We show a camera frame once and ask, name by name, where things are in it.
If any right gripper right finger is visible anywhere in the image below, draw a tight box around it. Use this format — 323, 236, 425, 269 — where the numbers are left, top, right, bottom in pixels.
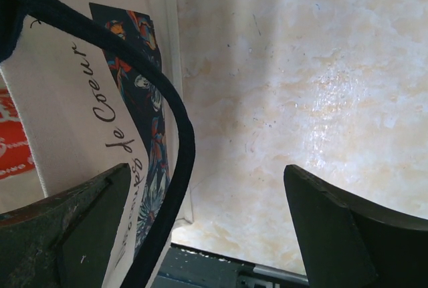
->
284, 164, 427, 287

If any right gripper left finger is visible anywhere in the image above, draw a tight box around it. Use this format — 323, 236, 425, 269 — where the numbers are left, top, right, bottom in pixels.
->
1, 164, 130, 287

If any beige canvas tote bag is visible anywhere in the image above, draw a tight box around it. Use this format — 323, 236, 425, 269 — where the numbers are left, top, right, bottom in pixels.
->
1, 0, 195, 287

